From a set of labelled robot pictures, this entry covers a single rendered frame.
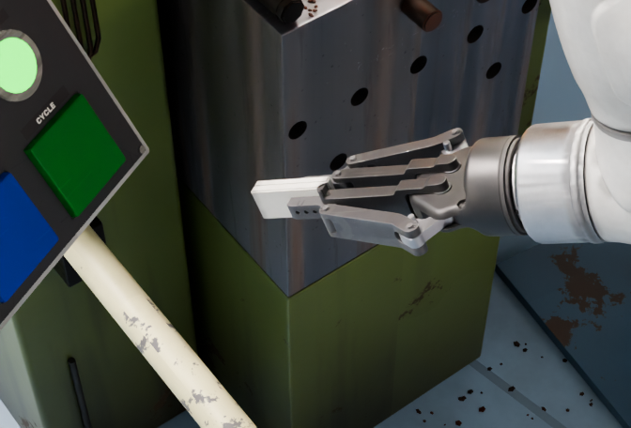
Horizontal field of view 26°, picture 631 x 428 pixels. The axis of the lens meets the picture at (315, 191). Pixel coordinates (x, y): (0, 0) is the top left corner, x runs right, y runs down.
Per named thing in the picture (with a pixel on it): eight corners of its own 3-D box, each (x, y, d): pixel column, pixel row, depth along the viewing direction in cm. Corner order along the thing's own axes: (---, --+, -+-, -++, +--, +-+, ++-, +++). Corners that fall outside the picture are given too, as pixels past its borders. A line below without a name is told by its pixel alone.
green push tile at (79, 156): (128, 159, 118) (82, 91, 114) (79, 218, 114) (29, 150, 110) (114, 160, 119) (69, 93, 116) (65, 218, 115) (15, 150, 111)
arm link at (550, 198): (631, 189, 104) (557, 192, 107) (602, 92, 99) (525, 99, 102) (606, 269, 98) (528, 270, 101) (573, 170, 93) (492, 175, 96)
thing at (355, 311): (482, 357, 222) (514, 164, 186) (292, 482, 207) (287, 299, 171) (279, 153, 251) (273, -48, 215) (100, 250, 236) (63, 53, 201)
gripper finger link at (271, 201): (339, 209, 111) (336, 216, 110) (267, 213, 114) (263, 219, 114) (327, 181, 109) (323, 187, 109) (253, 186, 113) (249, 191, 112)
